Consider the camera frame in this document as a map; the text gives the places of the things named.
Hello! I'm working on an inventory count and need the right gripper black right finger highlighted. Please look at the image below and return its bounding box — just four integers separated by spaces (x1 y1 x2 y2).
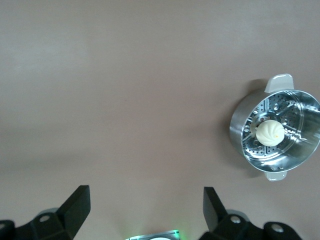
199 186 305 240

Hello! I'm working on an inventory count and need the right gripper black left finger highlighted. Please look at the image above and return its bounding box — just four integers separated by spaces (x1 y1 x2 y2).
0 185 90 240

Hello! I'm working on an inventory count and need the steel steamer pot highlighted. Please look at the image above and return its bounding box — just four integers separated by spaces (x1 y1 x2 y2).
229 73 320 182

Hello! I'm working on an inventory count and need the white steamed bun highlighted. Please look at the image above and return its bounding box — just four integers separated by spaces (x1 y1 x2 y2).
254 119 285 148

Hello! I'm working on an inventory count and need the brown table cover cloth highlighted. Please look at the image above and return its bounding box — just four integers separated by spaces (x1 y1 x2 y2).
0 0 320 240

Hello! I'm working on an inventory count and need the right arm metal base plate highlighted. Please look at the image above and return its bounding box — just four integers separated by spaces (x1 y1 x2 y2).
124 229 185 240

